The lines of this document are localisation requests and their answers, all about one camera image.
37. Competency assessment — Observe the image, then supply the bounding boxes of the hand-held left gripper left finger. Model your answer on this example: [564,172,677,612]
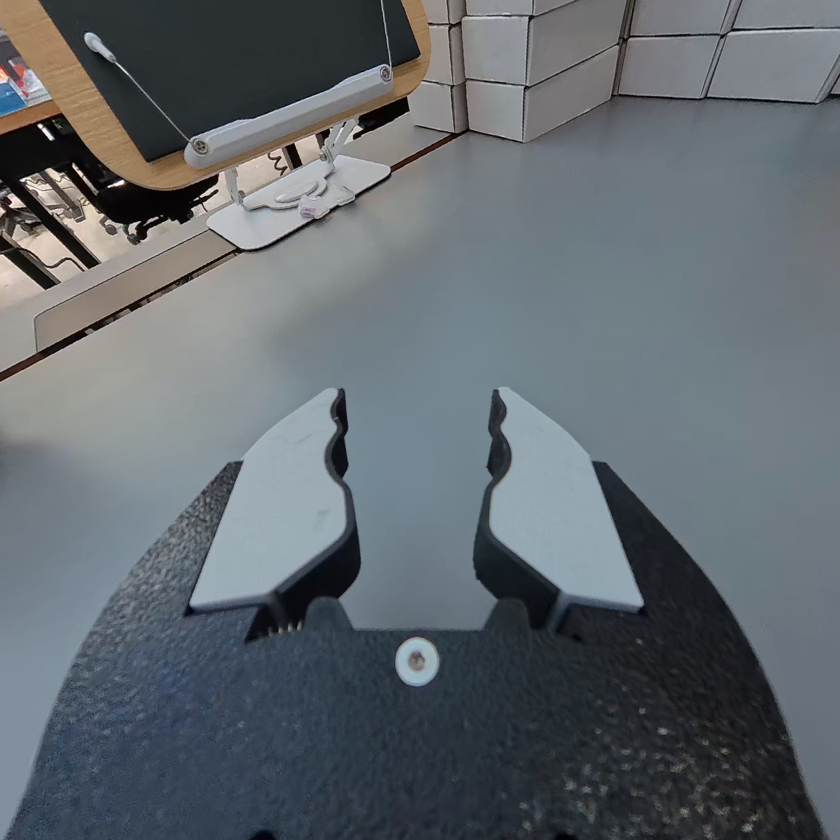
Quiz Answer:
[188,387,362,616]

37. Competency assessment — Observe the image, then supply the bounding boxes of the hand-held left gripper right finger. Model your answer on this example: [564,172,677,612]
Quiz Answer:
[472,386,645,627]

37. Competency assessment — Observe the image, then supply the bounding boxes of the black office chair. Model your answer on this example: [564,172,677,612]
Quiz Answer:
[85,172,221,245]

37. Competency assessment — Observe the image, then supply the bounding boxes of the stack of white folded boxes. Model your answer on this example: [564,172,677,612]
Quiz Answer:
[410,0,840,144]

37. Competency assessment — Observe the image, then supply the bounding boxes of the wooden book stand white base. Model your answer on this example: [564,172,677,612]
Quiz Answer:
[0,0,432,252]

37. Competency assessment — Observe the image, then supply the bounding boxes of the red blue printed packets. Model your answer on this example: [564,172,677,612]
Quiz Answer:
[0,33,52,119]

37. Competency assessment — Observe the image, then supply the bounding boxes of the grey desk cable cover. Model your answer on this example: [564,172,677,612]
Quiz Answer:
[34,230,238,353]

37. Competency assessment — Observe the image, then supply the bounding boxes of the black table frame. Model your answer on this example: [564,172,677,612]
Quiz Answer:
[0,125,101,290]

